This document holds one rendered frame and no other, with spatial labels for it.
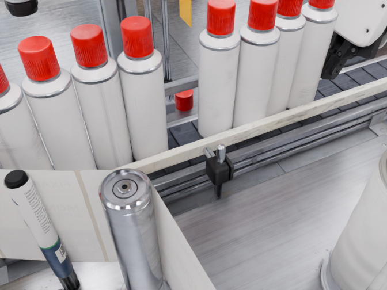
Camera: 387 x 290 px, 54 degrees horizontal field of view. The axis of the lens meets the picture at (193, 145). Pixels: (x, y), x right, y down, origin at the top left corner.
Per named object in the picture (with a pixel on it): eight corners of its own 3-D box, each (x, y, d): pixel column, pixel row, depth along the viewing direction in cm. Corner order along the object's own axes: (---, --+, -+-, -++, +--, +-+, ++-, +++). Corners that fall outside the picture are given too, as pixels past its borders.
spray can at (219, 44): (201, 145, 56) (204, 15, 42) (194, 122, 60) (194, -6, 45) (235, 140, 57) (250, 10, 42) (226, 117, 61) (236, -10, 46)
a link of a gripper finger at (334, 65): (340, 37, 56) (318, 76, 60) (355, 48, 54) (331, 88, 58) (354, 39, 58) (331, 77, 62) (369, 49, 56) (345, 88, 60)
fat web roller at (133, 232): (133, 324, 39) (102, 222, 25) (120, 285, 42) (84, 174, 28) (175, 305, 40) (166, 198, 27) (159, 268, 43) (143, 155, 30)
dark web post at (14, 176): (65, 297, 41) (3, 188, 27) (62, 282, 42) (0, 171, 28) (82, 290, 41) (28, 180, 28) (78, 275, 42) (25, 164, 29)
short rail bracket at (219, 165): (212, 214, 54) (216, 157, 45) (203, 198, 56) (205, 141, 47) (232, 206, 55) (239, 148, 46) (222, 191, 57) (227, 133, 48)
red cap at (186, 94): (196, 103, 71) (197, 89, 69) (186, 113, 69) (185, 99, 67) (182, 97, 72) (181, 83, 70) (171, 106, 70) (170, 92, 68)
